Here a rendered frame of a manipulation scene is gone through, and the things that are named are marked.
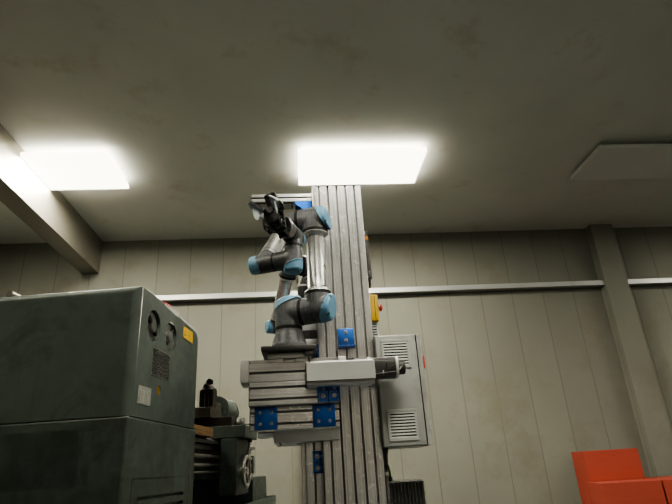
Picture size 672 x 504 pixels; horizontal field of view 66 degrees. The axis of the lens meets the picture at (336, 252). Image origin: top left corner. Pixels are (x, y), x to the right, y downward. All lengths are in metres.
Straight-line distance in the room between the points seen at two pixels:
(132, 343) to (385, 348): 1.13
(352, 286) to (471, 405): 4.15
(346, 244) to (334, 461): 0.98
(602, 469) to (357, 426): 4.27
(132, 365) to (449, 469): 5.02
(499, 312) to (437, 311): 0.78
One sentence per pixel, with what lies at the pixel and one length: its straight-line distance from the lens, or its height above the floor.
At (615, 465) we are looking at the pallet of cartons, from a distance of 6.36.
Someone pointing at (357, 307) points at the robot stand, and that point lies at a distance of 2.43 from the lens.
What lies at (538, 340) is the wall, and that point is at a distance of 6.89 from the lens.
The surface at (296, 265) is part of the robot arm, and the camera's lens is 2.00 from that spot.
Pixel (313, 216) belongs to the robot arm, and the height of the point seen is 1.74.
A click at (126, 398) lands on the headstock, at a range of 1.66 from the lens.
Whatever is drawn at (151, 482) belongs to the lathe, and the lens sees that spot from 1.82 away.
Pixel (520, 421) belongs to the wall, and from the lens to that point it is 6.62.
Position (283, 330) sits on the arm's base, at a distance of 2.21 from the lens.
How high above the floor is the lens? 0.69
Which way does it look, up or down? 23 degrees up
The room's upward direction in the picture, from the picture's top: 3 degrees counter-clockwise
